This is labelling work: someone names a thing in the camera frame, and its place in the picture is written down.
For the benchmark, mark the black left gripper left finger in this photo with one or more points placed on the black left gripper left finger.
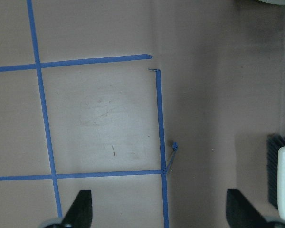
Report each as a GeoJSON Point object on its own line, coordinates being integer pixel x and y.
{"type": "Point", "coordinates": [80, 214]}

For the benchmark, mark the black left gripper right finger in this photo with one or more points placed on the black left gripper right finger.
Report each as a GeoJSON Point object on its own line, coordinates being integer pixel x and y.
{"type": "Point", "coordinates": [240, 213]}

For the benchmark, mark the white hand brush black bristles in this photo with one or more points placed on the white hand brush black bristles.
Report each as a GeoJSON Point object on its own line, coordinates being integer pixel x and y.
{"type": "Point", "coordinates": [275, 155]}

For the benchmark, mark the pale green plastic dustpan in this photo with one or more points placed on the pale green plastic dustpan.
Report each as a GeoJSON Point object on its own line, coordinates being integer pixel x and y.
{"type": "Point", "coordinates": [275, 2]}

